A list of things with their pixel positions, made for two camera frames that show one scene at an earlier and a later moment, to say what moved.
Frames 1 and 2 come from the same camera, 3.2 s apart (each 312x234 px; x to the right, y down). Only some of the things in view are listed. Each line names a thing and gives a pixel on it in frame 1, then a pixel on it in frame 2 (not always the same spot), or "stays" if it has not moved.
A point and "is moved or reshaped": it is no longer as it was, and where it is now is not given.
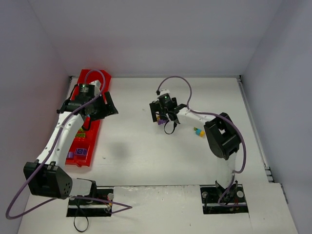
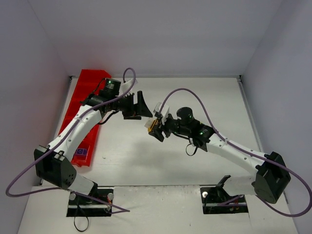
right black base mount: [217, 200] stays
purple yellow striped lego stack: [159, 121] is moved or reshaped
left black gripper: [103, 107] to [131, 106]
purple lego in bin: [82, 151] stays
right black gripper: [156, 110] to [163, 127]
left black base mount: [85, 207] stays
